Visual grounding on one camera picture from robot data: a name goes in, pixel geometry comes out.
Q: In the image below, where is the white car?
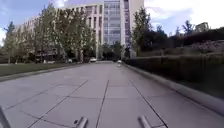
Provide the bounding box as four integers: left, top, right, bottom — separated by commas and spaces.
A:
88, 57, 98, 64

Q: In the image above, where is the grey kerb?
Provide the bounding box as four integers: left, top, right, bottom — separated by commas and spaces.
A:
0, 63, 88, 83

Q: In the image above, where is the grey stone slab path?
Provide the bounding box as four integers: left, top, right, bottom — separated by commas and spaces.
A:
0, 60, 224, 128

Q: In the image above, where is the robot's own part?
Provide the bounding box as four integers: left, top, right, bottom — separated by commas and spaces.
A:
75, 116, 89, 128
138, 115, 152, 128

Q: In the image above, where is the group of dark trees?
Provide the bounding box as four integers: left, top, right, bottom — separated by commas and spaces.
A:
99, 40, 126, 62

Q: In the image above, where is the tall green tree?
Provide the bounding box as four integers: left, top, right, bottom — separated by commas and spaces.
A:
131, 6, 153, 58

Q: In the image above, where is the small building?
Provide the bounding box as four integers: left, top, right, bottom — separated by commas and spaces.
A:
194, 21, 211, 34

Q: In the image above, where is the bush-covered bank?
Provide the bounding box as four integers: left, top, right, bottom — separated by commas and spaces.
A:
136, 27, 224, 58

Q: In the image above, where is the dark trimmed hedge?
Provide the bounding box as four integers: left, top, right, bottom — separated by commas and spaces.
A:
123, 52, 224, 100

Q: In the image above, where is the row of trees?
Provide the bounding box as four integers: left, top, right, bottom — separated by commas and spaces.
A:
0, 4, 98, 65

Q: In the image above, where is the pale stone kerb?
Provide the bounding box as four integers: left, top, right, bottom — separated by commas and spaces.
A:
123, 62, 224, 117

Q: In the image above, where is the tall pale glass building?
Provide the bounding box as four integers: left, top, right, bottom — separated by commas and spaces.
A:
14, 0, 145, 63

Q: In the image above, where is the grass strip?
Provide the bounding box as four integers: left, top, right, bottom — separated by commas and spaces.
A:
0, 62, 78, 78

